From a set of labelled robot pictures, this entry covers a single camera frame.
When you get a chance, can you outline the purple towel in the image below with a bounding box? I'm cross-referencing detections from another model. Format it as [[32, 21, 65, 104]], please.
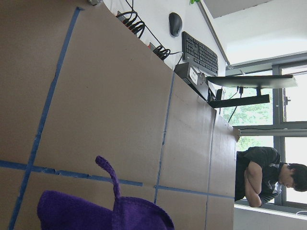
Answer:
[[37, 156, 175, 230]]

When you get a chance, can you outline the black mini computer box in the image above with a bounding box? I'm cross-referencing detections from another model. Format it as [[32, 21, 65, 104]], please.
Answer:
[[174, 63, 209, 101]]

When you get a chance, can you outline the black keyboard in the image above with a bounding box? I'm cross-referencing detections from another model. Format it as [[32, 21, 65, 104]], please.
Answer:
[[181, 31, 218, 76]]

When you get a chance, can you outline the black computer mouse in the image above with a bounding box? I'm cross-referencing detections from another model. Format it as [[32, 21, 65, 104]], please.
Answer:
[[168, 12, 182, 37]]

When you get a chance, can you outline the black monitor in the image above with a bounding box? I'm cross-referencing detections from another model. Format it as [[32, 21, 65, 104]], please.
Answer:
[[207, 74, 299, 109]]

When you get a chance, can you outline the standing person in black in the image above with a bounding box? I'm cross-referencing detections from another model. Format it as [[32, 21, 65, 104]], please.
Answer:
[[235, 147, 307, 207]]

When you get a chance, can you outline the black coiled cable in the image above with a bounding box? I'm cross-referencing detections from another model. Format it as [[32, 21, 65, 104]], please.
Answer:
[[116, 0, 184, 62]]

